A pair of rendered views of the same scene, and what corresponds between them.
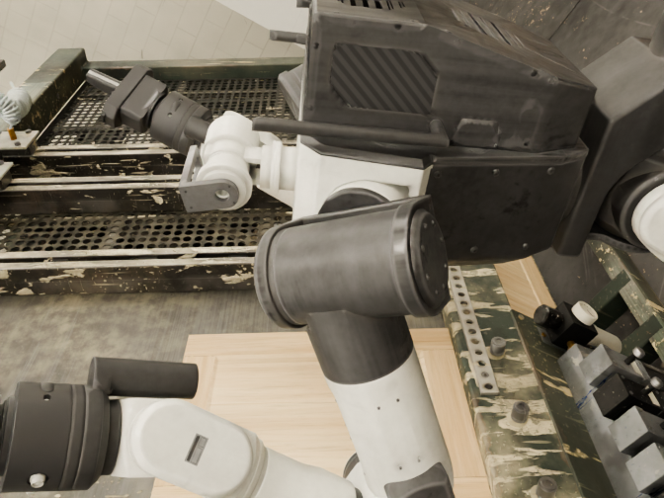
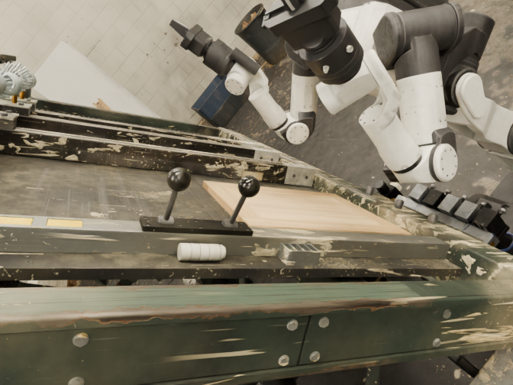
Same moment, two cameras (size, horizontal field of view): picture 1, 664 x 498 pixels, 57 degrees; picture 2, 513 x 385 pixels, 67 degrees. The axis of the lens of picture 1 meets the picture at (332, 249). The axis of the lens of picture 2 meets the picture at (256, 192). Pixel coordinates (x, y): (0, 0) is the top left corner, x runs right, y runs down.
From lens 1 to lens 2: 85 cm
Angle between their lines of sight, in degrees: 32
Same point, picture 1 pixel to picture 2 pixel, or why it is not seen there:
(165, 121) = (219, 48)
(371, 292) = (445, 23)
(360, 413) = (428, 88)
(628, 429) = (449, 202)
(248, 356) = not seen: hidden behind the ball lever
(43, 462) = (353, 40)
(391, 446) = (438, 108)
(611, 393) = (433, 195)
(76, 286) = (111, 158)
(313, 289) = (421, 23)
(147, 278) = (161, 159)
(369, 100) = not seen: outside the picture
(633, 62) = not seen: hidden behind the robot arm
